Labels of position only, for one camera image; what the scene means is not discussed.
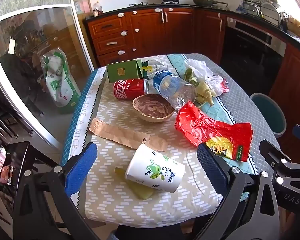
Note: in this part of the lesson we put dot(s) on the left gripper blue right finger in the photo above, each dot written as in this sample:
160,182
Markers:
215,168

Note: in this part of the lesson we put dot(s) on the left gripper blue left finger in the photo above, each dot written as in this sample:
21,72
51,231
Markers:
77,168

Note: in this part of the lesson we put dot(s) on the brown coconut shell bowl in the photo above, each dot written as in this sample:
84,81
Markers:
153,108

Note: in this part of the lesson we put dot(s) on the clear plastic water bottle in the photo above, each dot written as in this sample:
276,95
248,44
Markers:
174,89

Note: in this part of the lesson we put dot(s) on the white tissue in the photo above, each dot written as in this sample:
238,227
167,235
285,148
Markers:
197,71

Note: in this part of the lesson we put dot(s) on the teal trash bin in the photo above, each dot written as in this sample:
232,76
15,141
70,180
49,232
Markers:
272,113

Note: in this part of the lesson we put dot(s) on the wooden kitchen cabinets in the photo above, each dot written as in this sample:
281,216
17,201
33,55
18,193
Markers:
156,29

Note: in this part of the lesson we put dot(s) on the red plastic bag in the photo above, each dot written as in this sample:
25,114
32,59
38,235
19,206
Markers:
230,141

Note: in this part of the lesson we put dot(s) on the brown paper sleeve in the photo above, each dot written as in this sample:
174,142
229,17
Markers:
127,137

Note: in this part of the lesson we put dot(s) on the patterned tablecloth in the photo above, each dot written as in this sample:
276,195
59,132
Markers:
105,198

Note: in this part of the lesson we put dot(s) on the white paper cup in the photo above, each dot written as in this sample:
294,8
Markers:
154,169

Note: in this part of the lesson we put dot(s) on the yellow fruit peel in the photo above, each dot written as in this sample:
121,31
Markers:
141,191

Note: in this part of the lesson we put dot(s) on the white green shopping bag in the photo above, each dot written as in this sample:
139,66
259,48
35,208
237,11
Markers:
59,81

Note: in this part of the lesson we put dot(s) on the pale green vegetable peels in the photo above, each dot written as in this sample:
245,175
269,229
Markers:
204,94

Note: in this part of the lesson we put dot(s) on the red snack wrapper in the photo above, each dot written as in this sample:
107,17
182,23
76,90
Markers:
224,86

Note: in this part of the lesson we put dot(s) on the red cola can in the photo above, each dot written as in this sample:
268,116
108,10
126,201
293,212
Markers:
130,89

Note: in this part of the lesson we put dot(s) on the built-in black oven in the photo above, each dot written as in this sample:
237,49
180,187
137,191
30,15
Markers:
251,56

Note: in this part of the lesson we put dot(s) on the green cardboard box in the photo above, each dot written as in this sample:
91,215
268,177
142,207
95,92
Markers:
124,70

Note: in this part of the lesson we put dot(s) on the glass sliding door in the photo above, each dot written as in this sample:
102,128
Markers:
29,29

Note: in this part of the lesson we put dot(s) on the dark frying pan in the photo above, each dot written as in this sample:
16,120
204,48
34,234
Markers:
207,3

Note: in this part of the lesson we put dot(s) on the wire dish rack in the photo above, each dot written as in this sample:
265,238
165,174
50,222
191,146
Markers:
264,9

